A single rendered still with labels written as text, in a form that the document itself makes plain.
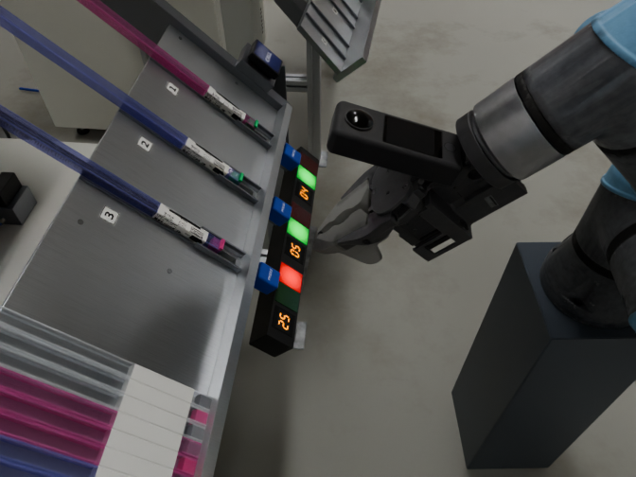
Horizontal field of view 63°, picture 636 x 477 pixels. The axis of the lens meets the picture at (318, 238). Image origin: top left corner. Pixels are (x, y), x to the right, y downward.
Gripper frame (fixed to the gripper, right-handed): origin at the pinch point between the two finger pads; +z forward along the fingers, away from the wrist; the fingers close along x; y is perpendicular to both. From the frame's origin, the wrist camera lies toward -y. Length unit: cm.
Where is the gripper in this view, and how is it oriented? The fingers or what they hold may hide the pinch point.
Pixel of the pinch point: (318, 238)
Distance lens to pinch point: 54.9
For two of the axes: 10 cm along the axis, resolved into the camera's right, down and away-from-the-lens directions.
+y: 7.4, 4.9, 4.6
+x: 0.9, -7.5, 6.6
